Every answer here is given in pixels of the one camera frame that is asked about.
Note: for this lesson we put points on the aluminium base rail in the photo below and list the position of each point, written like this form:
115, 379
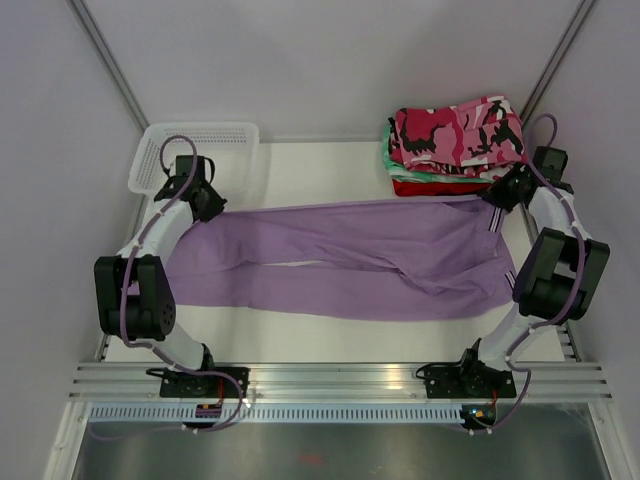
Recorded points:
551, 383

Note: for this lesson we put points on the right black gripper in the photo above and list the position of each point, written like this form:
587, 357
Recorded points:
497, 194

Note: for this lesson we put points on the right aluminium frame post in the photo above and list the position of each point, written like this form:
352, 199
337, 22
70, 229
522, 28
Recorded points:
569, 36

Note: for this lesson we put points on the left aluminium frame post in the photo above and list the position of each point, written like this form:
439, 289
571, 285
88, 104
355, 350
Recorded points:
99, 44

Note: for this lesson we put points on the aluminium frame post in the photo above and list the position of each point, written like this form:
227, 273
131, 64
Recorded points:
99, 44
569, 36

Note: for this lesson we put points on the pink camouflage trousers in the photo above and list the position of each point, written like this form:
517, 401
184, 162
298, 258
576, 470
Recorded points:
480, 139

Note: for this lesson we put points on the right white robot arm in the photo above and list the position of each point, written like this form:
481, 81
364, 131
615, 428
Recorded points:
556, 282

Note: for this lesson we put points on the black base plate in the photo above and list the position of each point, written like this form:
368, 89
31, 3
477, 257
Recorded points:
451, 382
225, 382

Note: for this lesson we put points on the red folded trousers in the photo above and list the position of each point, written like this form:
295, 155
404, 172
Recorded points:
410, 189

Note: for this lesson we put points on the lilac trousers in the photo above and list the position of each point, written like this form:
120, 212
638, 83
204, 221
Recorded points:
413, 259

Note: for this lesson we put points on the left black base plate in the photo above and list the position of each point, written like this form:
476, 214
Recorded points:
225, 382

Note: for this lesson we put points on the white slotted cable duct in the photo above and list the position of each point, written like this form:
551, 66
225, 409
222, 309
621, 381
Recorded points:
293, 413

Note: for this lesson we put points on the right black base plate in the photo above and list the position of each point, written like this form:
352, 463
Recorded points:
451, 382

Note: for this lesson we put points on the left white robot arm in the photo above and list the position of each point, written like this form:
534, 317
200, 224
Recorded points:
134, 297

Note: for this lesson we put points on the white plastic basket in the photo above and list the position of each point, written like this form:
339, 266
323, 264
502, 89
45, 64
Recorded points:
233, 147

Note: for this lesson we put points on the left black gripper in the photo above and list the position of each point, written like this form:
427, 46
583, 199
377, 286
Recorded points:
215, 207

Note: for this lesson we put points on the green tie-dye folded trousers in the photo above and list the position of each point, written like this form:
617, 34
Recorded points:
400, 173

